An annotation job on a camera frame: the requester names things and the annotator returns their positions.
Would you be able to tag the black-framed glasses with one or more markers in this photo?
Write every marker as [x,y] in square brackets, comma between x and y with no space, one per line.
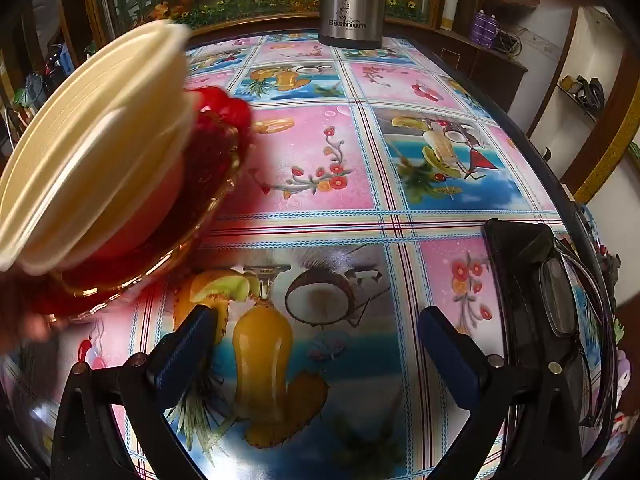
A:
[557,300]

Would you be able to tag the large cream bowl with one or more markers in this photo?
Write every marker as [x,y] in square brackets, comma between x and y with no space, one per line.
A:
[90,125]

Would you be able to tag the stainless steel thermos jug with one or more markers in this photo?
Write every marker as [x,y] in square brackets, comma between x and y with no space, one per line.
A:
[350,5]

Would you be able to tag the medium cream bowl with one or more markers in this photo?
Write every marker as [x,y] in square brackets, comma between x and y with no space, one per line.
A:
[187,122]

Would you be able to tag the purple bottle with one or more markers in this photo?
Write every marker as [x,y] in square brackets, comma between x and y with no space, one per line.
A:
[490,30]
[478,27]

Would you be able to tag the red gold-rimmed plate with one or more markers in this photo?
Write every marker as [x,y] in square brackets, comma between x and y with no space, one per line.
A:
[210,170]

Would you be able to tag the black flat case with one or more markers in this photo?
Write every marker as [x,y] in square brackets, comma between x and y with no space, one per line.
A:
[520,270]

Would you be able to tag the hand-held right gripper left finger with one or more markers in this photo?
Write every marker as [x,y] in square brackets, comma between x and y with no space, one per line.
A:
[189,341]

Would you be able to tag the white roll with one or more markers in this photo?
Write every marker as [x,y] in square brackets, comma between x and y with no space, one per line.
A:
[451,0]

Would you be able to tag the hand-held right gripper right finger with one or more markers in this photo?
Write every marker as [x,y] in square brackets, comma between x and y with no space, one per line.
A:
[442,355]

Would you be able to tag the small wooden cabinet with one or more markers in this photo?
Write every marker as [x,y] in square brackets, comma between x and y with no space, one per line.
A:
[480,75]

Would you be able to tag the large red glass plate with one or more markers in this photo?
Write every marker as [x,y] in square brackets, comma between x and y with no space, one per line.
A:
[225,105]

